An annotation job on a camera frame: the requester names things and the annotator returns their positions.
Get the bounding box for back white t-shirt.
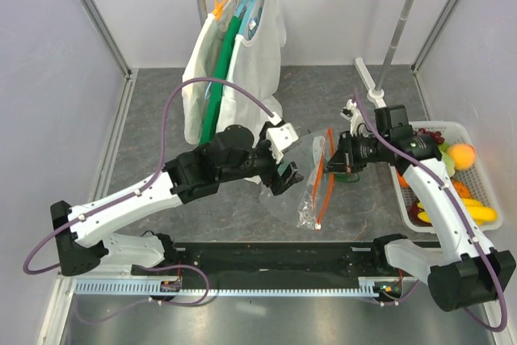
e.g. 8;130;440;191
182;12;232;145

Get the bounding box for white t-shirt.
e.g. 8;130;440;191
216;0;287;140
182;12;232;145

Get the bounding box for peach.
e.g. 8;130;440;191
446;144;477;170

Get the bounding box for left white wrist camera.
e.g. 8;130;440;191
263;112;299;164

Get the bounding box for yellow banana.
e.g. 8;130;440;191
416;198;498;225

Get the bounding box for green cabbage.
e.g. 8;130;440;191
441;151;456;177

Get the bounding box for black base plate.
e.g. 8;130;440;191
131;242;413;289

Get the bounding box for purple grapes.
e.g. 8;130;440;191
414;128;445;145

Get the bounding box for clear zip top bag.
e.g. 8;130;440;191
258;127;336;230

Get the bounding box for front white t-shirt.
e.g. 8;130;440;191
216;0;287;140

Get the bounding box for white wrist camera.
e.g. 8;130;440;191
340;99;372;137
263;112;299;164

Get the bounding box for green onion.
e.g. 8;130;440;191
309;138;361;183

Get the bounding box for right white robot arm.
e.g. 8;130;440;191
325;105;516;313

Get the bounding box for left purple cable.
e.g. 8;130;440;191
22;77;280;324

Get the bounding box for purple cable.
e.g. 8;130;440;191
22;77;280;324
351;88;509;334

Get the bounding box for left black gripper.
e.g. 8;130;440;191
220;123;304;196

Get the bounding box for orange fruit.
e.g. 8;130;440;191
451;178;473;199

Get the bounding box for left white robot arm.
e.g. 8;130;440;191
50;123;303;276

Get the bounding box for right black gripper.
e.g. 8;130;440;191
323;130;389;174

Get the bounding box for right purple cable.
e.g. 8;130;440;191
351;88;509;334

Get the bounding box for grey cable duct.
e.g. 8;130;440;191
74;279;382;297

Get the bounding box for green t-shirt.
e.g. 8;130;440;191
200;16;242;145

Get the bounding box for white plastic basket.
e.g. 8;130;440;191
389;120;503;234

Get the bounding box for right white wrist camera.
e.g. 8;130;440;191
340;99;372;137

